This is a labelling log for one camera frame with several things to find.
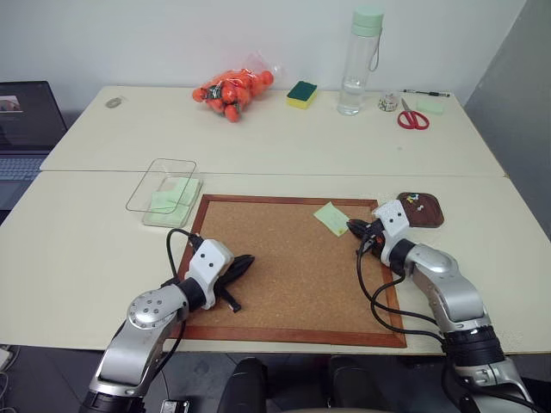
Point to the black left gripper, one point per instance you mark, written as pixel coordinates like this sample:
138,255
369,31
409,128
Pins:
227,287

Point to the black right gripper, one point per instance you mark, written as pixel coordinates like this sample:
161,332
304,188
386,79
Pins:
375,241

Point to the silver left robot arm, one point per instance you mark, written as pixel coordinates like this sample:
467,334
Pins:
142,344

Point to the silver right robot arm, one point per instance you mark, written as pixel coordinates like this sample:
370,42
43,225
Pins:
452,292

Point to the green sticky note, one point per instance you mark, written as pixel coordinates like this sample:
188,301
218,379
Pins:
330,217

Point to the dark brown wooden tray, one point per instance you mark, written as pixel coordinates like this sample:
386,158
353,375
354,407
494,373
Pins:
426,217

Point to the clear plastic box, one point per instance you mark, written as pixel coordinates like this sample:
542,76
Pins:
165,202

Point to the pale green note pad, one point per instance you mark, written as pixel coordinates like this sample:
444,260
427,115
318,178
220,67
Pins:
430,107

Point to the wood-framed cork board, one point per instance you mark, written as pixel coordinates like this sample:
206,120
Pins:
292,266

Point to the stack of green notes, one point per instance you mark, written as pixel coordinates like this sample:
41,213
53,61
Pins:
172,195

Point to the dark rounded shape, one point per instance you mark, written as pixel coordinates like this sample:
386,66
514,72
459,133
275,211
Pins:
243,383
351,378

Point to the yellow and green sponge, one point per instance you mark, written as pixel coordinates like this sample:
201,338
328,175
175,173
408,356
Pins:
302,92

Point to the black pen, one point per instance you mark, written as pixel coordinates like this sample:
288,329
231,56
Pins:
426,93

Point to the small black device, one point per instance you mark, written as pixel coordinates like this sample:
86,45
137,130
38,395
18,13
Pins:
174,406

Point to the clear bottle with green lid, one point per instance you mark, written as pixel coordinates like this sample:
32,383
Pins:
357,64

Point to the bag of small oranges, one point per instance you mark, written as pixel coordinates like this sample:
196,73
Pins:
234,90

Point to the round grey table grommet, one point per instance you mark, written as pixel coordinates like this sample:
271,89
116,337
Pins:
114,102

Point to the grey laptop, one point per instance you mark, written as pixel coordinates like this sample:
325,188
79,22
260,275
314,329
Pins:
26,125

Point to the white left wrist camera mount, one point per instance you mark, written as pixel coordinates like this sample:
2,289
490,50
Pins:
208,262

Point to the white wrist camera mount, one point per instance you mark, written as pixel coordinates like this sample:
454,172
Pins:
208,262
394,219

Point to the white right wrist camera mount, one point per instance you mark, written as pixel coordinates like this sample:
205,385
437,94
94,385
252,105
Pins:
394,219

